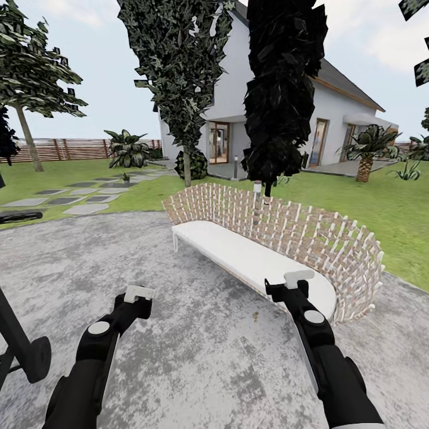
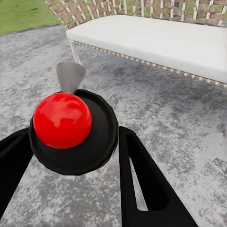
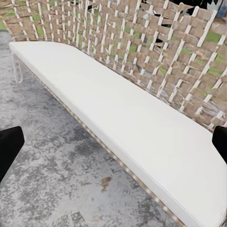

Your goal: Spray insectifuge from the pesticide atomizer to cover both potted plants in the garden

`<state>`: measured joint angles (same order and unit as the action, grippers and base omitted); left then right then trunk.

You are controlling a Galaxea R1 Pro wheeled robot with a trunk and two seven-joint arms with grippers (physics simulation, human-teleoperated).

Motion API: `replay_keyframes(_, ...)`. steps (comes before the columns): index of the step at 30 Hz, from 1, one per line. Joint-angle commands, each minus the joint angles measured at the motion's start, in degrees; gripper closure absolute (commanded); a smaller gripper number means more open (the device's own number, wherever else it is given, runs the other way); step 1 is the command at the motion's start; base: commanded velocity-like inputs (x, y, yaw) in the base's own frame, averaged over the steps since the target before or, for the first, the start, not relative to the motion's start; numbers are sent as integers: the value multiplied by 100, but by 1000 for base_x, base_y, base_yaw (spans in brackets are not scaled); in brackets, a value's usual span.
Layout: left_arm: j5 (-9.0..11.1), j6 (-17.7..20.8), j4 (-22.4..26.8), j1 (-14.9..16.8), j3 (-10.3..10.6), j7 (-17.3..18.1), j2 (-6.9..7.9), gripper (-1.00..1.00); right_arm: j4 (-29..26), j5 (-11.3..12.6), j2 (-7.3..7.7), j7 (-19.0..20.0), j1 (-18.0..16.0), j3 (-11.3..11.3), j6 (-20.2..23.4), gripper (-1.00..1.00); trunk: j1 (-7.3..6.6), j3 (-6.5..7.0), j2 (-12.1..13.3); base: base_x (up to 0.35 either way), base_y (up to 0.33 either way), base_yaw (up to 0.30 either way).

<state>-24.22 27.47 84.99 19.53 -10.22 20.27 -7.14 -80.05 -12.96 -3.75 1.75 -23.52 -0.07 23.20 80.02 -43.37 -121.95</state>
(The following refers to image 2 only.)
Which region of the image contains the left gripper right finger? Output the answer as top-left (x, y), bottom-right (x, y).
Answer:
top-left (118, 126), bottom-right (198, 227)

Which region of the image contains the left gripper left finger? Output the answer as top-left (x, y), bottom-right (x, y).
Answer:
top-left (0, 127), bottom-right (34, 220)

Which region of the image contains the insectifuge atomizer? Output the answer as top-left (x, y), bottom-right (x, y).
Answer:
top-left (28, 61), bottom-right (119, 176)

